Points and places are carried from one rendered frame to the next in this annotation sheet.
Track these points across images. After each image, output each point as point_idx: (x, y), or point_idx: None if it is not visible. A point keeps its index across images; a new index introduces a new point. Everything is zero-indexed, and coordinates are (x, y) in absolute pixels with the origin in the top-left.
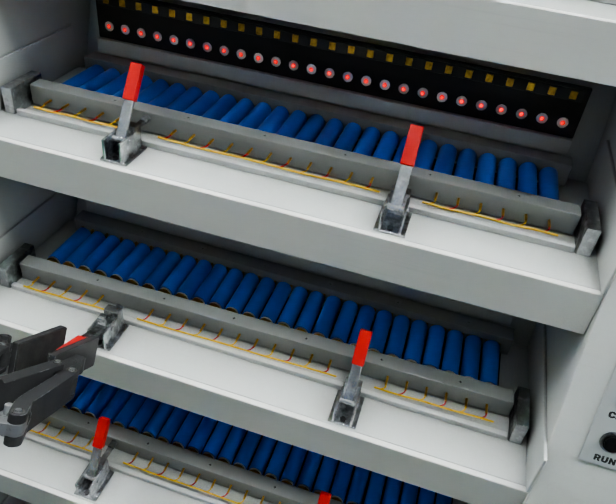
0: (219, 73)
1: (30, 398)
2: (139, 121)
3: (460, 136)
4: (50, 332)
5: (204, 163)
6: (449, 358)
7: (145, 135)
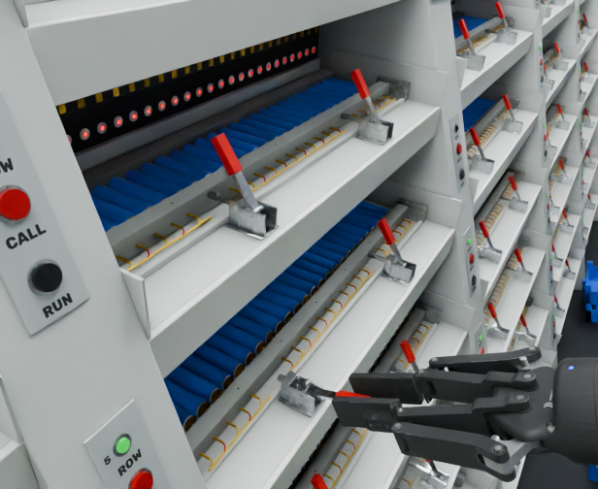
0: (138, 142)
1: (505, 354)
2: (221, 197)
3: (288, 86)
4: (356, 397)
5: (280, 189)
6: (367, 218)
7: (213, 212)
